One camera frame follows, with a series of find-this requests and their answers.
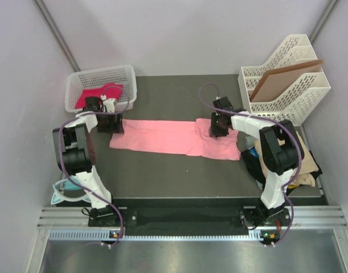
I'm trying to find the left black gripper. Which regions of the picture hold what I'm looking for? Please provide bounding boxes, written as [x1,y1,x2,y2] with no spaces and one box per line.
[97,111,124,134]

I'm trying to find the pink t-shirt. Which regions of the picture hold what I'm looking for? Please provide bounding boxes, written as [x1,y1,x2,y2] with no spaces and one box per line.
[109,118,240,161]

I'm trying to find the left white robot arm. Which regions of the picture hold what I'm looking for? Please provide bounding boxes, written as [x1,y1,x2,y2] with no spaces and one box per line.
[52,95,124,227]

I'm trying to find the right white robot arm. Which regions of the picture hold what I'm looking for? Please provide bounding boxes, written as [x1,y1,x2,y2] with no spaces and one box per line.
[210,97,304,225]

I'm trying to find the magenta folded t-shirt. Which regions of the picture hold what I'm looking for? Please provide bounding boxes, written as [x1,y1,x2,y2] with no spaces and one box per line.
[75,83,124,109]

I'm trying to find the grey folded t-shirt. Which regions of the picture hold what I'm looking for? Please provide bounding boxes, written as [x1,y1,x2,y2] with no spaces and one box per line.
[244,136,257,150]

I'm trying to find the black t-shirt with blue print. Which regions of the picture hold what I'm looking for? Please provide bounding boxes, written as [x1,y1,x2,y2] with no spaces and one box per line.
[241,148,323,195]

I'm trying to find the white plastic mesh basket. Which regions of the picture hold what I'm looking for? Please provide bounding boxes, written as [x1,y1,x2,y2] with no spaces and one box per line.
[64,65,137,113]

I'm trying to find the brown cardboard sheet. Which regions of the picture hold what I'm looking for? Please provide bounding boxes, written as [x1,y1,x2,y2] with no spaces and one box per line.
[249,59,324,102]

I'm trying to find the white perforated file organizer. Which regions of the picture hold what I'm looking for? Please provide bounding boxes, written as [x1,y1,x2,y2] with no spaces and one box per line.
[238,34,331,126]

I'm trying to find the teal headphones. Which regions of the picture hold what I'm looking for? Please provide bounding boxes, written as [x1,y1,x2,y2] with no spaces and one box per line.
[50,178,91,205]

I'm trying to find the beige folded t-shirt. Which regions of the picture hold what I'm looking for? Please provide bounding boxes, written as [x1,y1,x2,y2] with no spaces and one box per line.
[254,133,320,189]

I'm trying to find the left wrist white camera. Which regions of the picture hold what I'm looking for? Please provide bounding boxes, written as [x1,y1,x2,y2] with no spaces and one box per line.
[101,95,117,113]

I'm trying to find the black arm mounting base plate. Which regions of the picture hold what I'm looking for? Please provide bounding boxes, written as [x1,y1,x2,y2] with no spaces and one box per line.
[87,204,294,235]

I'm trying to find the grey slotted cable duct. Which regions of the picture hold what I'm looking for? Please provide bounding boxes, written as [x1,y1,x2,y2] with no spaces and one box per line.
[48,229,280,242]

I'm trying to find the aluminium frame rail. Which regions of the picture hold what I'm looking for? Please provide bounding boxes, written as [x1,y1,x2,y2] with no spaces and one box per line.
[37,206,347,229]

